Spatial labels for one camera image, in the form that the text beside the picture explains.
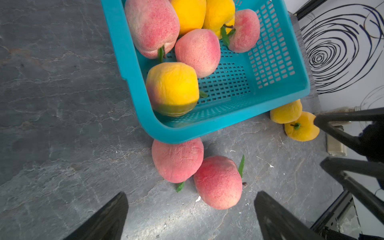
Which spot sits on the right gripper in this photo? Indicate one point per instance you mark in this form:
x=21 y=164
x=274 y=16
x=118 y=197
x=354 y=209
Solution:
x=373 y=141

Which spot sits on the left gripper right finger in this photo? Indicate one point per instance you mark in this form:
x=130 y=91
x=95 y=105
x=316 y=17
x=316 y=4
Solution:
x=277 y=223

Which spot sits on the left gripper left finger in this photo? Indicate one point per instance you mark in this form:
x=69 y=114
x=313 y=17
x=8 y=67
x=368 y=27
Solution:
x=107 y=223

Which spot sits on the pink peach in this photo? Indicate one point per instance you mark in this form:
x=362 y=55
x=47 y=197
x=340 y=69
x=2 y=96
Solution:
x=178 y=162
x=218 y=182
x=247 y=31
x=199 y=49
x=153 y=25

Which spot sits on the teal plastic basket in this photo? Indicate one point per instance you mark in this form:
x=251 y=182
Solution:
x=271 y=74

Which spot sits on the beige spice jar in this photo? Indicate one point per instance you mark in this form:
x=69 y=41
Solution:
x=335 y=148

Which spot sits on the yellow peach with red blush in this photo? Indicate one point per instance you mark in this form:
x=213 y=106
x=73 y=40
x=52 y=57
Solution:
x=287 y=113

